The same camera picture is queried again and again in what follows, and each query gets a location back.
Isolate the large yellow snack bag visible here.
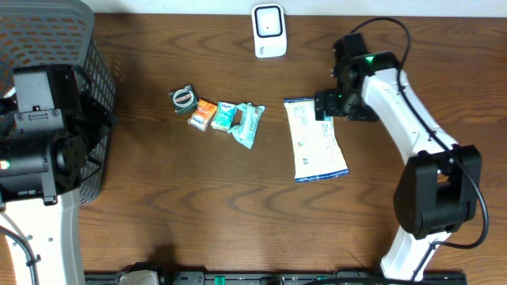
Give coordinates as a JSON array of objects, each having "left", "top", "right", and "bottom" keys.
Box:
[{"left": 284, "top": 97, "right": 349, "bottom": 183}]

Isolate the light green snack packet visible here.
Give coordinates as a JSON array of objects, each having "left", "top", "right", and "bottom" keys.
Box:
[{"left": 227, "top": 103, "right": 265, "bottom": 149}]

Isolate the teal candy packet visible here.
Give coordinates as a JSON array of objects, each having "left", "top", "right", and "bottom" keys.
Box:
[{"left": 211, "top": 101, "right": 237, "bottom": 131}]

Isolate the orange candy packet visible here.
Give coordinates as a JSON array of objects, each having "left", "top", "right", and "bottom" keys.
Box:
[{"left": 188, "top": 99, "right": 217, "bottom": 131}]

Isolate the black round-logo snack packet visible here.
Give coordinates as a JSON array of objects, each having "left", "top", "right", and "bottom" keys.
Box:
[{"left": 169, "top": 84, "right": 199, "bottom": 115}]

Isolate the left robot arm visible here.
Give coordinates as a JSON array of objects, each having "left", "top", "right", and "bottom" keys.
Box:
[{"left": 1, "top": 64, "right": 116, "bottom": 284}]

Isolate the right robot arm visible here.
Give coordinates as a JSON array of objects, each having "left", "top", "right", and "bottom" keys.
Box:
[{"left": 314, "top": 32, "right": 484, "bottom": 281}]

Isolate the white barcode scanner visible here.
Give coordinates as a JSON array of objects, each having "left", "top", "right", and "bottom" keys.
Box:
[{"left": 251, "top": 3, "right": 288, "bottom": 59}]

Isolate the dark grey plastic basket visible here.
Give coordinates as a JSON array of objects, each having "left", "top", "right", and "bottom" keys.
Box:
[{"left": 1, "top": 1, "right": 116, "bottom": 203}]

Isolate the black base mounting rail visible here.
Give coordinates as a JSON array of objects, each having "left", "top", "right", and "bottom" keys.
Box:
[{"left": 84, "top": 270, "right": 468, "bottom": 285}]

